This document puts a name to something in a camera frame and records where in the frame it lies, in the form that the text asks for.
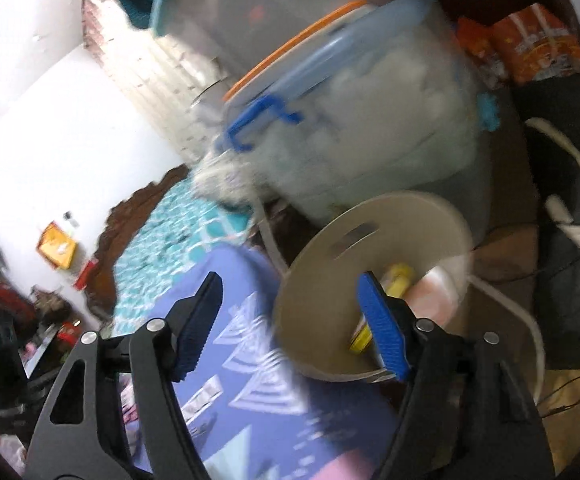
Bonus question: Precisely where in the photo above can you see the beige leaf-print curtain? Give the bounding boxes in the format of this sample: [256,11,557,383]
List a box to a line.
[82,0,235,166]

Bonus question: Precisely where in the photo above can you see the yellow snack packet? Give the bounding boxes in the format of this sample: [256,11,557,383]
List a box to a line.
[348,264,417,356]

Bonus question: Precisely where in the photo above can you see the red and yellow wall calendar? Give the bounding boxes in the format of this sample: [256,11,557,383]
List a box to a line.
[36,222,78,268]

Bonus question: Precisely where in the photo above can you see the black bag with white strap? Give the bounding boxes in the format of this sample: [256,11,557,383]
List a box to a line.
[512,72,580,371]

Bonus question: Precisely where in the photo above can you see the red gift box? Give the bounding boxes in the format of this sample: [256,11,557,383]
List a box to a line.
[0,280,36,323]

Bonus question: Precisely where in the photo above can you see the clear storage box blue lid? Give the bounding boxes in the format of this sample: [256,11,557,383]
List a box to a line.
[192,0,501,246]

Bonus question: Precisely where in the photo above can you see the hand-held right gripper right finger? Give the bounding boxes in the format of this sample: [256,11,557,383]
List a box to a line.
[356,271,557,480]

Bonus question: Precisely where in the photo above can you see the teal patterned duvet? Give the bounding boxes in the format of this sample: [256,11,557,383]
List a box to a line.
[112,177,255,321]

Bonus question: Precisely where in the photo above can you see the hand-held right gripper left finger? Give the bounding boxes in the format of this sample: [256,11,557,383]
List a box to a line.
[22,271,224,480]

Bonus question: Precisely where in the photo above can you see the teal cloth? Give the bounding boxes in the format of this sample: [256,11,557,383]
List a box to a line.
[117,0,163,28]

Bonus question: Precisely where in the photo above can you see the beige plastic bin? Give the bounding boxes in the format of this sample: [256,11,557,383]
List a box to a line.
[274,191,474,385]

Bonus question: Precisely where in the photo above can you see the pink wrapper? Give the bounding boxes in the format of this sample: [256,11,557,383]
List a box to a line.
[405,265,463,331]

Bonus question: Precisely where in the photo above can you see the purple printed bedsheet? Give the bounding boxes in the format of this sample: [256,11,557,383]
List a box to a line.
[114,245,405,480]

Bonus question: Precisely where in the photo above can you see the checked folded blanket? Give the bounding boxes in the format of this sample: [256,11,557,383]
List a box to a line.
[190,155,265,211]

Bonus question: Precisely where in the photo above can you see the orange printed bag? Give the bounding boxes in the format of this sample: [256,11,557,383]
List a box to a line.
[457,2,580,88]

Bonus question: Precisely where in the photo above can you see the carved wooden headboard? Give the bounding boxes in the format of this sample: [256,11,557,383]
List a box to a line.
[90,165,191,321]

